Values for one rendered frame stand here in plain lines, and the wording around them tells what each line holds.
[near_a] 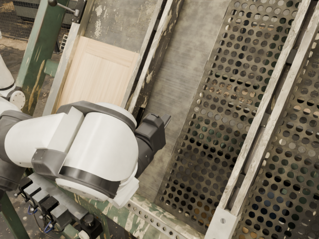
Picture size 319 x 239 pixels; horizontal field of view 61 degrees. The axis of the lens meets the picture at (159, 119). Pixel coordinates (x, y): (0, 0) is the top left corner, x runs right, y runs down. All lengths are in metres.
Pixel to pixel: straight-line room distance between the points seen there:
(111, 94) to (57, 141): 0.71
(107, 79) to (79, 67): 0.17
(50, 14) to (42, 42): 0.14
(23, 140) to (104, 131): 0.14
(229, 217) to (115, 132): 0.53
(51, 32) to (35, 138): 1.11
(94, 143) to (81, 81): 0.86
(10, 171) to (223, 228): 0.57
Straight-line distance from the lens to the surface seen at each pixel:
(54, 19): 1.50
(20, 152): 0.49
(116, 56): 1.12
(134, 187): 0.59
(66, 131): 0.42
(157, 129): 0.70
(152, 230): 0.98
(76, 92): 1.24
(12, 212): 1.78
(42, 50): 1.49
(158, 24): 0.99
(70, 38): 1.30
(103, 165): 0.38
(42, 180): 1.37
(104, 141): 0.38
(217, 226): 0.86
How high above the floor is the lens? 1.70
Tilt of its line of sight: 37 degrees down
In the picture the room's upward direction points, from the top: straight up
